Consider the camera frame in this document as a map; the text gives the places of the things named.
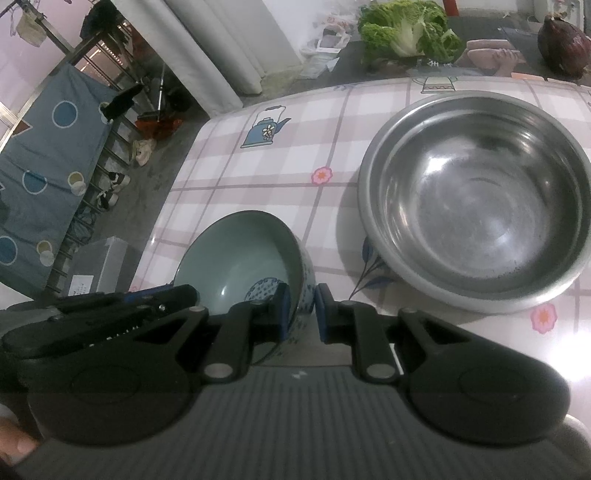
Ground green ceramic bowl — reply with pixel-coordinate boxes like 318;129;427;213
172;210;317;365

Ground beige hanging cloth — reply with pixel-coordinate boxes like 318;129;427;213
16;11;44;47

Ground dark purple vegetable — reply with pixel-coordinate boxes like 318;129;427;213
537;14;591;77

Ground plaid floral tablecloth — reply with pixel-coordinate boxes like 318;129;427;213
127;76;591;430

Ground napa cabbage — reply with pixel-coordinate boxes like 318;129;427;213
358;0;465;68

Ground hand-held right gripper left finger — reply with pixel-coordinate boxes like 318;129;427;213
134;282;293;380

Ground clear plastic bags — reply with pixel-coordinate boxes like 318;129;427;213
300;9;365;77

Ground person's left hand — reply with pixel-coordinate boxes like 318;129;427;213
0;408;40;466

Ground metal drying rack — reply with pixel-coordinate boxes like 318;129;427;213
0;0;153;296

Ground white curtain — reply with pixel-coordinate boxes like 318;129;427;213
111;0;315;95

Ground large steel basin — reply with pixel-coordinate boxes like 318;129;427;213
356;91;591;315

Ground clear plastic storage box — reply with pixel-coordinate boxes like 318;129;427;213
67;236;141;298

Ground black and white shoe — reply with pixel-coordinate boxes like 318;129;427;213
95;189;120;212
107;172;132;195

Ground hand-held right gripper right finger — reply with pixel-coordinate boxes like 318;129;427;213
314;282;467;381

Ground red plastic bag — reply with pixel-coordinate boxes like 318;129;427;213
136;115;183;139

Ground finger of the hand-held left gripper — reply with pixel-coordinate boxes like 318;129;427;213
9;288;162;324
122;284;199;315

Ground blue circle-print blanket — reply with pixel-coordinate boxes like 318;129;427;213
0;62;118;296

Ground black cloth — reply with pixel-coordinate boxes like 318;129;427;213
99;83;144;125

